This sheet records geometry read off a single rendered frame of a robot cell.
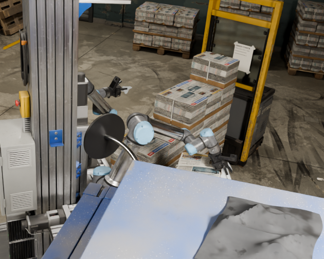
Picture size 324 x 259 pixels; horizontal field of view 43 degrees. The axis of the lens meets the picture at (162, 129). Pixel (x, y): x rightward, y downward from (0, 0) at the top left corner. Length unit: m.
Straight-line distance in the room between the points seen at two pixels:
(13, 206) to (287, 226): 1.85
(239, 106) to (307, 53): 3.87
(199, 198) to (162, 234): 0.19
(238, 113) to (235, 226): 3.74
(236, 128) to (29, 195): 2.85
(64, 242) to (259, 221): 0.57
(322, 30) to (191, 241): 7.49
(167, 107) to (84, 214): 2.32
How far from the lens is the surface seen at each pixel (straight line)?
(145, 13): 8.32
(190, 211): 1.11
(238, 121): 4.79
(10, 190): 2.58
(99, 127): 1.38
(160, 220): 1.07
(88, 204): 1.43
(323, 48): 8.40
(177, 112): 3.56
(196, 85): 3.97
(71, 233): 1.32
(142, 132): 2.24
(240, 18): 4.37
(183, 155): 2.79
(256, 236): 1.07
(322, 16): 8.28
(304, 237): 1.10
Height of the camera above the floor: 2.42
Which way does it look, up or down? 27 degrees down
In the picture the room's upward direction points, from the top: 7 degrees clockwise
